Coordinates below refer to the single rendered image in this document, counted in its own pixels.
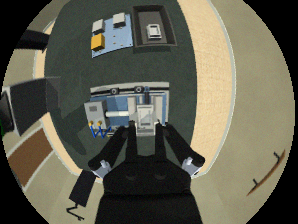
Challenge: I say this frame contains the orange-yellow block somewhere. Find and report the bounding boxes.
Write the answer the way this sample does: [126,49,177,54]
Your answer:
[91,33,105,52]

